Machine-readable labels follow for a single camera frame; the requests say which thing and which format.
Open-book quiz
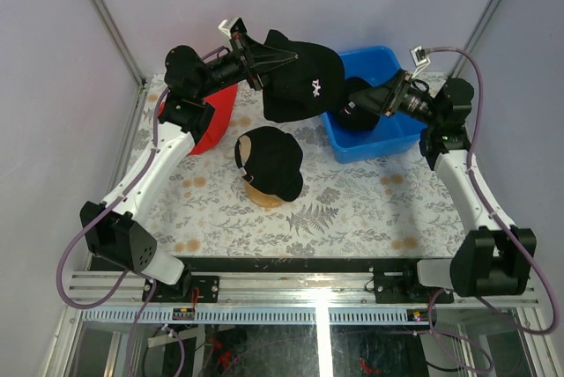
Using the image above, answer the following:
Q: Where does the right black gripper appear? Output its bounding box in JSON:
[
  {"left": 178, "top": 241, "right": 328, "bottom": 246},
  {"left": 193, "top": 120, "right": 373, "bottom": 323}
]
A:
[{"left": 349, "top": 70, "right": 442, "bottom": 129}]

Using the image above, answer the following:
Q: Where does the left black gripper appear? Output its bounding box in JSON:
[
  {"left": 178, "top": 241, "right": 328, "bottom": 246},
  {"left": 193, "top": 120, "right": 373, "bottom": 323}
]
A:
[{"left": 193, "top": 30, "right": 294, "bottom": 100}]

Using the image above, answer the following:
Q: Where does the black cap pink logo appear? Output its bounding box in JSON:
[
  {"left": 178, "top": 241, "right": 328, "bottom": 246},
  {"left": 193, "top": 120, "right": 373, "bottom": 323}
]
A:
[{"left": 263, "top": 29, "right": 345, "bottom": 123}]

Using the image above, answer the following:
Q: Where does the beige baseball cap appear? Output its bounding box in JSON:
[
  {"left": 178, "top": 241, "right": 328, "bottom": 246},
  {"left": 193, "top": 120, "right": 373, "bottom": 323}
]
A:
[{"left": 238, "top": 135, "right": 252, "bottom": 166}]

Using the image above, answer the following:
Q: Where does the black cap gold logo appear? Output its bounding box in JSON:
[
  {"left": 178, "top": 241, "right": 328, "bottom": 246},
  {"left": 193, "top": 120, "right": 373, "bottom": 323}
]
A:
[{"left": 234, "top": 126, "right": 303, "bottom": 202}]

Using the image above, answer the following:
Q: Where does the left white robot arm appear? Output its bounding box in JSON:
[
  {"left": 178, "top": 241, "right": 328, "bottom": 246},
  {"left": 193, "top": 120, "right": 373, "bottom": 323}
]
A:
[{"left": 80, "top": 18, "right": 299, "bottom": 302}]

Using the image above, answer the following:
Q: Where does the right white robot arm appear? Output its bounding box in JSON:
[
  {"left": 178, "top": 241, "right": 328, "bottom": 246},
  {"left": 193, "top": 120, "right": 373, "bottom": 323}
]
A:
[{"left": 343, "top": 70, "right": 537, "bottom": 302}]

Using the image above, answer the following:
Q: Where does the blue plastic bin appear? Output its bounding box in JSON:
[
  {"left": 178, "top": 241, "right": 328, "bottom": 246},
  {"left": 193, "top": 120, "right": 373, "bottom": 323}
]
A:
[{"left": 321, "top": 46, "right": 425, "bottom": 164}]

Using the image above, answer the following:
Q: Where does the red cloth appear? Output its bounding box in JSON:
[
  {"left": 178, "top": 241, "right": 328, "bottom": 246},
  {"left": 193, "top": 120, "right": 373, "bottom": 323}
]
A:
[{"left": 152, "top": 85, "right": 237, "bottom": 155}]

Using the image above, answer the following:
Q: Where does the floral table mat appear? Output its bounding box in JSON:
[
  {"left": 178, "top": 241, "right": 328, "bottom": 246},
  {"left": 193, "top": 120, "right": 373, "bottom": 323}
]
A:
[{"left": 145, "top": 84, "right": 464, "bottom": 257}]

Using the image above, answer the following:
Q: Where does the wooden hat stand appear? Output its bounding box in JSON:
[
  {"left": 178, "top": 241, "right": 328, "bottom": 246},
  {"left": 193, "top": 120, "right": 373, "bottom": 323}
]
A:
[{"left": 243, "top": 181, "right": 285, "bottom": 209}]

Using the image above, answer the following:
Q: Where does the left aluminium frame post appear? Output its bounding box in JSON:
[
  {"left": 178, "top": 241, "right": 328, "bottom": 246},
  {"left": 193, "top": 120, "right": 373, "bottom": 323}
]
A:
[{"left": 89, "top": 0, "right": 146, "bottom": 86}]

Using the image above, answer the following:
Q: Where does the aluminium frame post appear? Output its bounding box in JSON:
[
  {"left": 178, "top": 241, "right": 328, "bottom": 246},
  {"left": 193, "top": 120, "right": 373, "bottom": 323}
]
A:
[
  {"left": 464, "top": 0, "right": 504, "bottom": 56},
  {"left": 89, "top": 0, "right": 146, "bottom": 86}
]

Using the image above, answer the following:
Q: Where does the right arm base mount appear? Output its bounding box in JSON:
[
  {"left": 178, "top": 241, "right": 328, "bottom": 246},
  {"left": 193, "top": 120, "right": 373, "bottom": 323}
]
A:
[{"left": 365, "top": 258, "right": 438, "bottom": 304}]

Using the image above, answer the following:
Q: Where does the right aluminium frame post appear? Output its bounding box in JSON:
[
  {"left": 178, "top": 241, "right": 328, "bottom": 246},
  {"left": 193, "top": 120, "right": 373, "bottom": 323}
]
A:
[{"left": 464, "top": 0, "right": 504, "bottom": 56}]

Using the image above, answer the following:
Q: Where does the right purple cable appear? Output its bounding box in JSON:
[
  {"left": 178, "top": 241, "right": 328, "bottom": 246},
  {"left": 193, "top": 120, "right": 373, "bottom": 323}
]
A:
[{"left": 422, "top": 45, "right": 560, "bottom": 373}]

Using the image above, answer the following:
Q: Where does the purple cable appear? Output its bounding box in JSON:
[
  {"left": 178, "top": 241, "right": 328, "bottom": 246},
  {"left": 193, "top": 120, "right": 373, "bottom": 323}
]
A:
[
  {"left": 55, "top": 46, "right": 230, "bottom": 377},
  {"left": 422, "top": 45, "right": 560, "bottom": 373}
]

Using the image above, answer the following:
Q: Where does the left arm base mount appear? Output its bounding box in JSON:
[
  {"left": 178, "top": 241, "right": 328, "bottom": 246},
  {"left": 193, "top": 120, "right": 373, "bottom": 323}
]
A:
[{"left": 151, "top": 270, "right": 220, "bottom": 304}]

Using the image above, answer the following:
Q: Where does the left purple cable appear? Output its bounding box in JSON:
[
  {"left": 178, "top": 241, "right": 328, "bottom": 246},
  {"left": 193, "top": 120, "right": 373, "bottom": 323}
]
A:
[{"left": 55, "top": 46, "right": 230, "bottom": 377}]

